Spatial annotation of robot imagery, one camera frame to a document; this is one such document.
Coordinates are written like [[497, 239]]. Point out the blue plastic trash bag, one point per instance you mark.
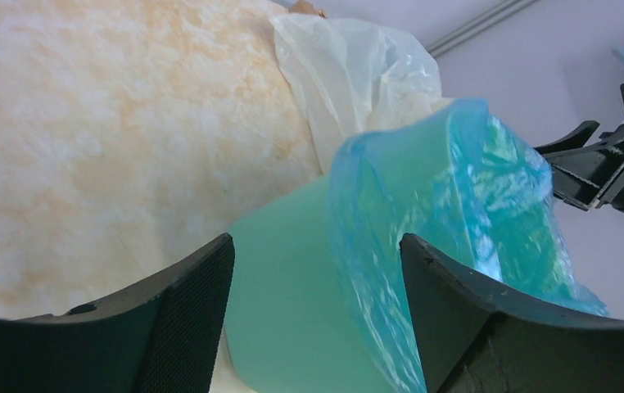
[[464, 182]]

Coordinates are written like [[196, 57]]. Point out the clear yellow-edged plastic bag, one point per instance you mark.
[[351, 76]]

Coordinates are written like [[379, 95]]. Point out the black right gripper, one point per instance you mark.
[[588, 176]]

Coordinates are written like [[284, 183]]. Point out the aluminium frame rail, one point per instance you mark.
[[478, 25]]

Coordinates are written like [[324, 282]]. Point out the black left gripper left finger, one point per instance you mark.
[[160, 334]]

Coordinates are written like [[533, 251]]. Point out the green plastic trash bin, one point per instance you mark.
[[288, 326]]

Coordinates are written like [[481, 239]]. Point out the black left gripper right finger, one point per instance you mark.
[[475, 334]]

